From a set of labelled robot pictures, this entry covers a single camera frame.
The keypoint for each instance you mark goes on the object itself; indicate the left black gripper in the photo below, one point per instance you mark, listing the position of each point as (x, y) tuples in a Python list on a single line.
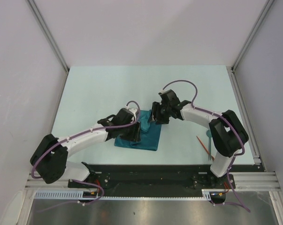
[(134, 135)]

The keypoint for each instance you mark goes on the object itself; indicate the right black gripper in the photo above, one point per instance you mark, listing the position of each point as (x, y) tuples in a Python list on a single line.
[(160, 120)]

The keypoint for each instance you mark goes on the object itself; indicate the teal satin napkin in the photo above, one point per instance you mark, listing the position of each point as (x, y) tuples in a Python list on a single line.
[(149, 135)]

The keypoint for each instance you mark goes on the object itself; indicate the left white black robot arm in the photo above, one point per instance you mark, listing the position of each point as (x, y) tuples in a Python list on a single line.
[(50, 160)]

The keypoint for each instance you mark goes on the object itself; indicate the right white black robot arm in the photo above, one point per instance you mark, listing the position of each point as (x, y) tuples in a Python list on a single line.
[(228, 134)]

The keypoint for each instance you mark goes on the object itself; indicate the teal plastic spoon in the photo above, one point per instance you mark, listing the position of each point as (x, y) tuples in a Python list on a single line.
[(209, 135)]

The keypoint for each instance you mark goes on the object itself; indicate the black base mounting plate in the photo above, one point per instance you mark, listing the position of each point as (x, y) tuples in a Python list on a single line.
[(154, 181)]

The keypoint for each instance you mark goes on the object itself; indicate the orange plastic knife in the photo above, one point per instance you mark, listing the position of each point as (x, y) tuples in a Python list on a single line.
[(207, 150)]

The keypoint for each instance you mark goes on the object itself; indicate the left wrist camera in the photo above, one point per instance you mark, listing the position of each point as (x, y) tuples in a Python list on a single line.
[(135, 112)]

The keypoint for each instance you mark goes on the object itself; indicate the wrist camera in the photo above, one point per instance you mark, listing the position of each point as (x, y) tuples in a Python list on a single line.
[(135, 112), (165, 92)]

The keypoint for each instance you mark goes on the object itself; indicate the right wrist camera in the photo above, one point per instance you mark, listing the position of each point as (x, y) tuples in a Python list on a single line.
[(165, 92)]

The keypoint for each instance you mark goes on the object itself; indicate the left aluminium frame post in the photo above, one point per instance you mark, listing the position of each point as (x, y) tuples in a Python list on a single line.
[(48, 34)]

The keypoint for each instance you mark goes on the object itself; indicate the aluminium frame post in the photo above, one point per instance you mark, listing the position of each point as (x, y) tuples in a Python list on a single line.
[(253, 32), (48, 34)]

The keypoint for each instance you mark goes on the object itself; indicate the right aluminium frame post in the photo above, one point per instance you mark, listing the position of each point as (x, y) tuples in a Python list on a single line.
[(253, 32)]

